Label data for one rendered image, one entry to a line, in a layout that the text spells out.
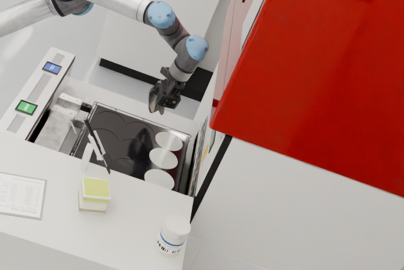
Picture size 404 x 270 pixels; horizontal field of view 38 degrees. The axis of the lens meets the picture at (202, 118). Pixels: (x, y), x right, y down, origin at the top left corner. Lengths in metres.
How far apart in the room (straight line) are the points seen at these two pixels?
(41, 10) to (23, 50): 1.89
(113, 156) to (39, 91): 0.33
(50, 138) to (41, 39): 2.24
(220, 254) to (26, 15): 1.04
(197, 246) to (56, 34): 2.62
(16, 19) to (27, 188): 0.71
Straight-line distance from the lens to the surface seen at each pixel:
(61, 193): 1.66
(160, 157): 1.98
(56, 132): 1.98
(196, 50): 1.86
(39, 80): 2.06
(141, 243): 1.61
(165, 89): 1.98
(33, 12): 2.13
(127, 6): 1.85
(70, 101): 2.09
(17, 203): 1.61
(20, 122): 1.87
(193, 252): 1.95
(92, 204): 1.60
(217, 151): 1.67
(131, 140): 2.01
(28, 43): 4.07
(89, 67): 3.99
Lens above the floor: 2.13
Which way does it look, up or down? 33 degrees down
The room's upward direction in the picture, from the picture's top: 24 degrees clockwise
